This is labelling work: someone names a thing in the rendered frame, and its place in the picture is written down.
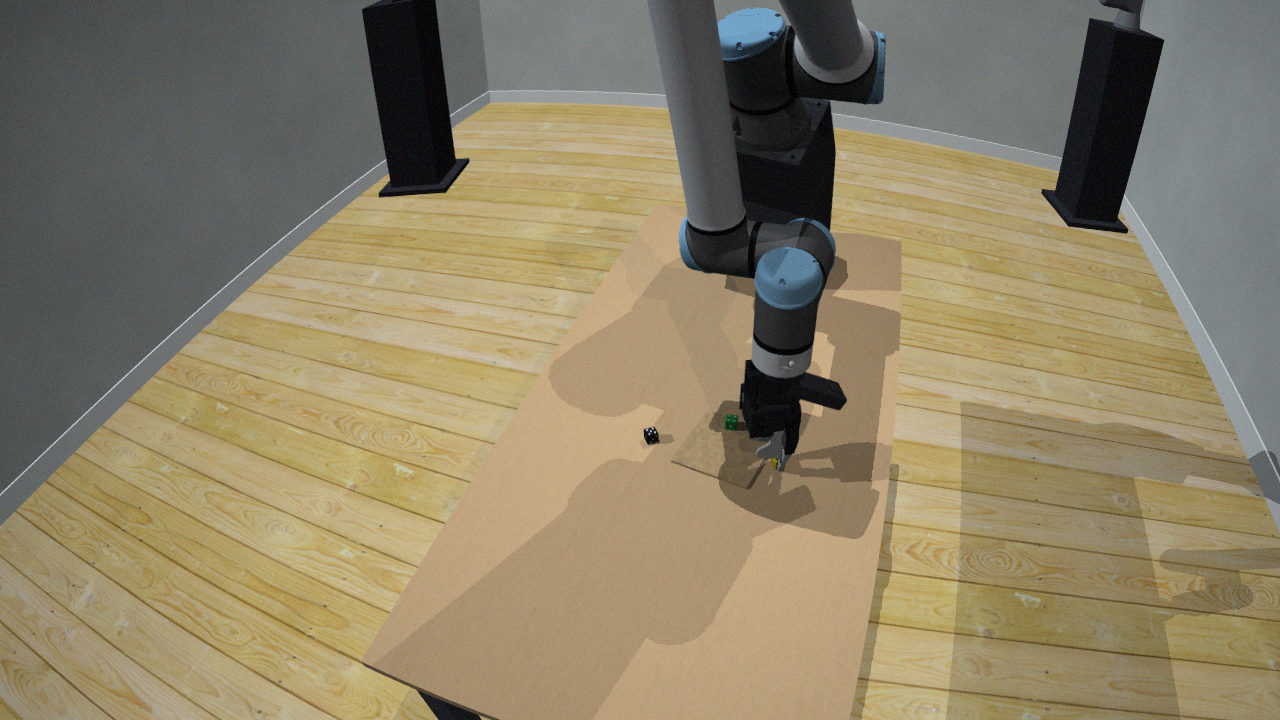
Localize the tan textured mat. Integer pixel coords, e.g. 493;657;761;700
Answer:
671;410;768;489

